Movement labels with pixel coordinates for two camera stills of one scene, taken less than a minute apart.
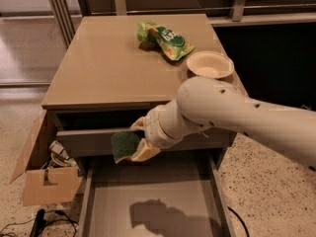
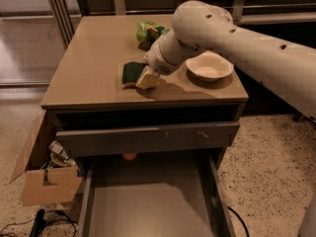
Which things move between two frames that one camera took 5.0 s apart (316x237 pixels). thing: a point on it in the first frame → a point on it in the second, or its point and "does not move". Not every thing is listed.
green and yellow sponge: [124, 144] → [131, 72]
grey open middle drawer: [174, 194] does not move
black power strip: [39, 223] does not move
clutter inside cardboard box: [59, 157] does not move
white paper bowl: [210, 63] does not move
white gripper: [154, 130] → [158, 62]
